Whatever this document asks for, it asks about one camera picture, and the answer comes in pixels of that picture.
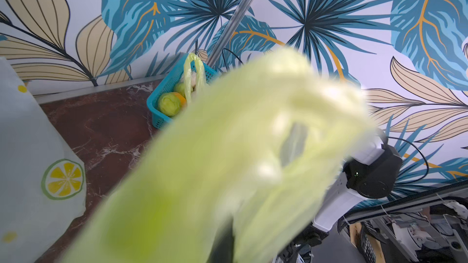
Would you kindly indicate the orange pear back left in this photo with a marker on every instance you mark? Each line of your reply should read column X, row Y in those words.
column 180, row 98

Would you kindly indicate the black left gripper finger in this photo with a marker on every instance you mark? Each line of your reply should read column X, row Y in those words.
column 223, row 246

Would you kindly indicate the aluminium right frame post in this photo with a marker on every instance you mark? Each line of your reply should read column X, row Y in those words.
column 228, row 31

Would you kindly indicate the green pear behind large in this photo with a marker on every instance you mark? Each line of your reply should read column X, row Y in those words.
column 168, row 104

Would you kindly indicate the white lemon plastic bag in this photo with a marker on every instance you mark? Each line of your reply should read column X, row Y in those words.
column 43, row 185

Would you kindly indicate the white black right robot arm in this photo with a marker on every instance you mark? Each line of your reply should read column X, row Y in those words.
column 369, row 174

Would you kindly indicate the teal plastic basket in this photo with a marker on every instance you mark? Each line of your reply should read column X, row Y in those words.
column 187, row 70

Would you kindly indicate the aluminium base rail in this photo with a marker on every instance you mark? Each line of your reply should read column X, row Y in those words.
column 454, row 192

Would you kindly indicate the small green pear back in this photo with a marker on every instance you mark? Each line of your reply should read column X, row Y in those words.
column 179, row 88

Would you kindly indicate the green avocado plastic bag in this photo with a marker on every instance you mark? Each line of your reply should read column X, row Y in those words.
column 254, row 153

